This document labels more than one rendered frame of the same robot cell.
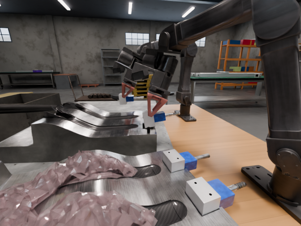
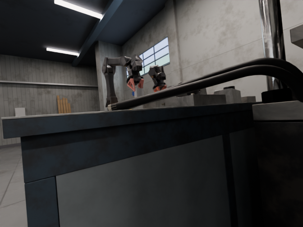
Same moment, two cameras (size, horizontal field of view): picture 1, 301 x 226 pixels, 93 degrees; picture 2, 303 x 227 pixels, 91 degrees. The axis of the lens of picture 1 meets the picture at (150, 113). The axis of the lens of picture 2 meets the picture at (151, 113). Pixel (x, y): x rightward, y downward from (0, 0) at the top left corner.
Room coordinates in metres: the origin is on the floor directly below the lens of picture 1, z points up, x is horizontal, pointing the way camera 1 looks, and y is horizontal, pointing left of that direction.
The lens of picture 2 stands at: (1.15, 1.00, 0.78)
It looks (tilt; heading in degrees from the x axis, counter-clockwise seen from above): 1 degrees up; 241
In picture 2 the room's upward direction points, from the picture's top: 5 degrees counter-clockwise
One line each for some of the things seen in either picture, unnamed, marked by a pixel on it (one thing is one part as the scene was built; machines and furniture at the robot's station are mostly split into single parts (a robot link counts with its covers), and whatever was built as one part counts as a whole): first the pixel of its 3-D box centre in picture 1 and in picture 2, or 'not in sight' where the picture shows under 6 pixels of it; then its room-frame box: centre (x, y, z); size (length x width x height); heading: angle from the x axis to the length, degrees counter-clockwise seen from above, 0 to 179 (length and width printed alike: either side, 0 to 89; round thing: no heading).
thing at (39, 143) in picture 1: (91, 126); (177, 99); (0.52, 0.24, 0.87); 0.50 x 0.26 x 0.14; 93
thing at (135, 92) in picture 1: (147, 85); not in sight; (5.60, 0.13, 0.42); 1.20 x 0.82 x 0.84; 101
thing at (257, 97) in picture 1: (229, 89); not in sight; (4.11, -2.29, 0.50); 2.75 x 1.07 x 0.99; 95
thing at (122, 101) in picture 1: (131, 98); (135, 93); (0.76, 0.10, 0.93); 0.13 x 0.05 x 0.05; 93
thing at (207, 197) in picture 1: (221, 192); not in sight; (0.22, -0.14, 0.86); 0.13 x 0.05 x 0.05; 110
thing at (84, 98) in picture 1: (96, 92); not in sight; (3.90, 1.49, 0.46); 1.15 x 0.70 x 0.91; 98
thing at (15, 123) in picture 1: (27, 116); not in sight; (2.23, 2.06, 0.32); 0.92 x 0.76 x 0.64; 7
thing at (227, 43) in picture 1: (242, 65); not in sight; (7.95, -4.88, 1.23); 2.71 x 0.72 x 2.45; 100
